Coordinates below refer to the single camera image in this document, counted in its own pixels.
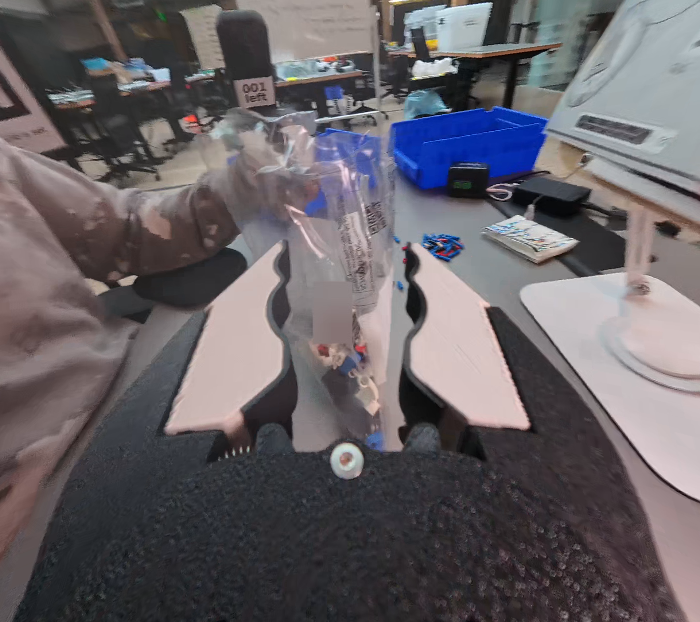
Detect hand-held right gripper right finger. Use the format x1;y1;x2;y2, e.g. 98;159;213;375
401;242;532;431

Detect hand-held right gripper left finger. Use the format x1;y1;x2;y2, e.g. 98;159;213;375
164;240;300;437

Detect large clear toy brick bag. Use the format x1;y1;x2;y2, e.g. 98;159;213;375
197;108;408;453

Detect person's left forearm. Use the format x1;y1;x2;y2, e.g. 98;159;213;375
0;138;310;305

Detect grey desk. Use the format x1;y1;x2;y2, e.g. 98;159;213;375
0;157;700;622

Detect wooden top background desk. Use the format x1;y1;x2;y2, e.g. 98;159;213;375
387;42;564;109
273;68;365;123

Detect cluttered background desk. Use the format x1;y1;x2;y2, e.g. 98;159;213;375
48;69;221;166

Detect pile of blue toy pins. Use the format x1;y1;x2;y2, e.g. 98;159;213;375
421;231;467;264

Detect small printed booklet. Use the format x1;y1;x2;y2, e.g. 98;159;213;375
481;215;580;265

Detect blue storage bin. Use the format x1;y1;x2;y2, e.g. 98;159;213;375
314;128;384;166
391;107;549;190

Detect black office chair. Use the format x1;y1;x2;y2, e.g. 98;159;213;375
82;69;165;183

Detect small black box green display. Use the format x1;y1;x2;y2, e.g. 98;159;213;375
448;161;491;199

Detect black power adapter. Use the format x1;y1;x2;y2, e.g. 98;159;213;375
514;177;592;218

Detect pale blue plastic bag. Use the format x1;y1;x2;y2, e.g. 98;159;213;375
404;88;451;121

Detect white plastic bags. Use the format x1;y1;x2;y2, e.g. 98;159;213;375
410;57;458;78

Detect white box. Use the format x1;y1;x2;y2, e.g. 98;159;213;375
436;2;494;51

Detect wall poster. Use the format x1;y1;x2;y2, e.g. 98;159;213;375
0;46;67;155

